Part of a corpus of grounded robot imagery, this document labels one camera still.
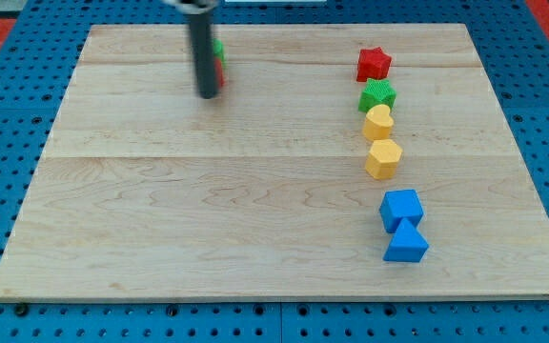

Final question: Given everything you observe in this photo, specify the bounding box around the red circle block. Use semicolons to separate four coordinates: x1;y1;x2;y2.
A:
214;57;225;89

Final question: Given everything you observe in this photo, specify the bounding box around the green star block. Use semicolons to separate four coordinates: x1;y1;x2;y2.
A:
357;78;397;112

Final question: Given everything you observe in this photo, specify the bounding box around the green circle block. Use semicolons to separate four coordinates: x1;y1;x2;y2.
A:
213;39;226;65

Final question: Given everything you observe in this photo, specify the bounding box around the red star block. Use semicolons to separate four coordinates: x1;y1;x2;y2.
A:
356;47;393;82

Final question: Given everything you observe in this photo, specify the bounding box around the yellow hexagon block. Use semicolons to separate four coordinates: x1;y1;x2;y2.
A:
365;139;403;180

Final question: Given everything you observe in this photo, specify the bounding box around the yellow heart block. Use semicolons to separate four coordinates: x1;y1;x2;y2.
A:
362;104;395;141

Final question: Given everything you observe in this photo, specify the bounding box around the blue cube block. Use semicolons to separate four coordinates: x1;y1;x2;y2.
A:
378;189;424;233

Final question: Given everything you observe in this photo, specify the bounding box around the light wooden board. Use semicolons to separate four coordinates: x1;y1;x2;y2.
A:
0;24;549;303

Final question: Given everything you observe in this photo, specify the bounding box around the blue triangle block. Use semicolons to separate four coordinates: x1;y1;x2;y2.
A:
383;218;430;263

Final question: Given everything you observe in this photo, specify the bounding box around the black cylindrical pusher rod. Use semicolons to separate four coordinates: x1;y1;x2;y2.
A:
163;0;219;99

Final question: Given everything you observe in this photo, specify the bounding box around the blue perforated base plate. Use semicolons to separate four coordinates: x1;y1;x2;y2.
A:
0;0;549;342

